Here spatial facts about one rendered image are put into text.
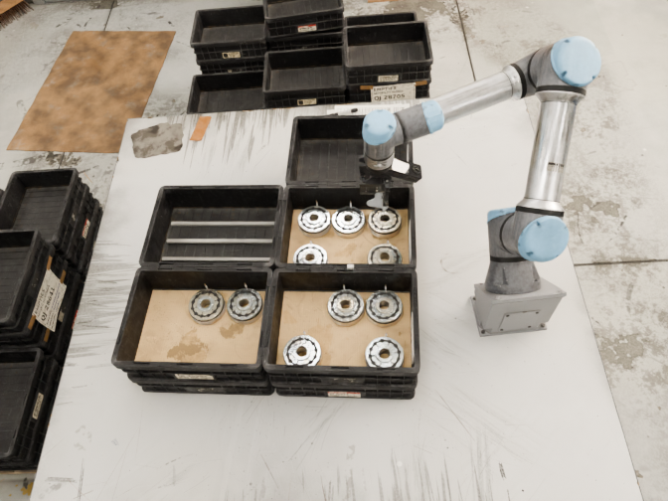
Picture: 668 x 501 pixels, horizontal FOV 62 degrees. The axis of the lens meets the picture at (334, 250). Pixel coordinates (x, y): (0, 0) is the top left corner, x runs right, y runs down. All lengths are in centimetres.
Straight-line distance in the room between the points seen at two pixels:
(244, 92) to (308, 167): 126
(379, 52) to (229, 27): 93
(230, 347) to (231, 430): 23
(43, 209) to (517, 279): 205
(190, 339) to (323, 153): 78
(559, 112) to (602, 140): 186
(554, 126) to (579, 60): 16
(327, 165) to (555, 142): 78
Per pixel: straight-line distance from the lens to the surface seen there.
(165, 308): 170
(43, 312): 241
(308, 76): 294
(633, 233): 297
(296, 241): 172
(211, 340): 161
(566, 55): 145
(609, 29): 405
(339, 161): 191
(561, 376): 172
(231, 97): 308
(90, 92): 387
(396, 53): 287
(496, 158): 212
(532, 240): 141
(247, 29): 332
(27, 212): 281
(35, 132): 378
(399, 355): 150
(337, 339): 155
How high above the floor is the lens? 225
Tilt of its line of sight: 57 degrees down
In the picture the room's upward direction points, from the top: 8 degrees counter-clockwise
